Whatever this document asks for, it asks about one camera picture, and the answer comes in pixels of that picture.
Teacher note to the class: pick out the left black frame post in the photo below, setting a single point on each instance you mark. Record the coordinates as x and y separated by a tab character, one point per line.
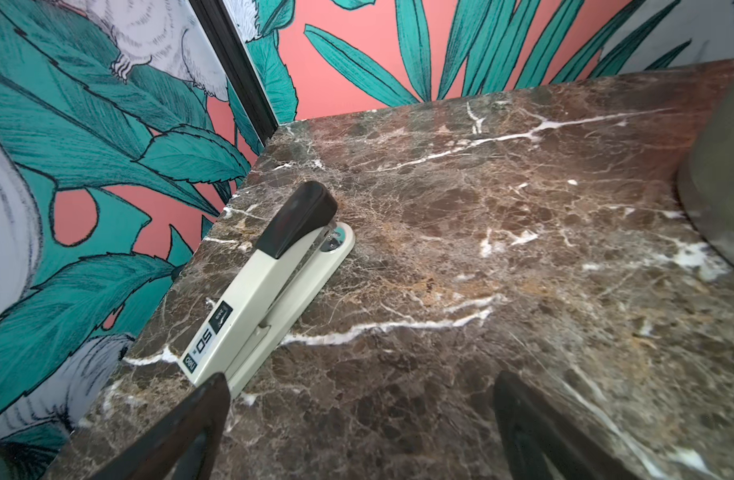
230	50

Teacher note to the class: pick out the grey stapler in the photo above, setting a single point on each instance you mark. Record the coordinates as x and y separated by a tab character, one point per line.
297	253

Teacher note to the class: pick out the grey mesh waste bin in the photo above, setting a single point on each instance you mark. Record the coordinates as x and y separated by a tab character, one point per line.
705	181

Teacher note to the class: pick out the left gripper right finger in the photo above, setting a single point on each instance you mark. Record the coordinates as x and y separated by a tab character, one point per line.
537	439

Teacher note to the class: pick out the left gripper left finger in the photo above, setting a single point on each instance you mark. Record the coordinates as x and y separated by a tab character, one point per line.
184	444

